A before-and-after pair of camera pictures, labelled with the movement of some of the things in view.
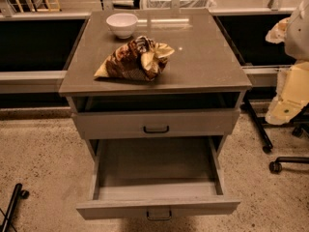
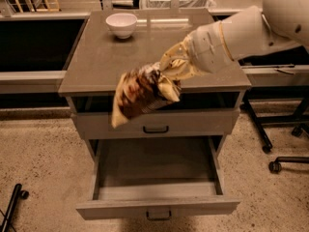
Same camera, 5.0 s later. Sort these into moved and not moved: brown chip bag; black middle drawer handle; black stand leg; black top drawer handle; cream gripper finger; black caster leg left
Moved: cream gripper finger; brown chip bag
Not moved: black caster leg left; black middle drawer handle; black top drawer handle; black stand leg
